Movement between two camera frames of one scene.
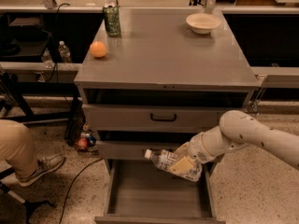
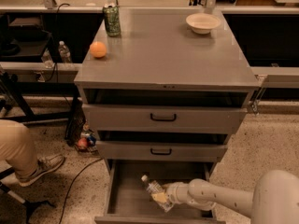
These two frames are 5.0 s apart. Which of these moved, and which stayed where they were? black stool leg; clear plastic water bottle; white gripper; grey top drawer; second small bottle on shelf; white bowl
Moved: clear plastic water bottle; white gripper
Stayed: black stool leg; white bowl; second small bottle on shelf; grey top drawer
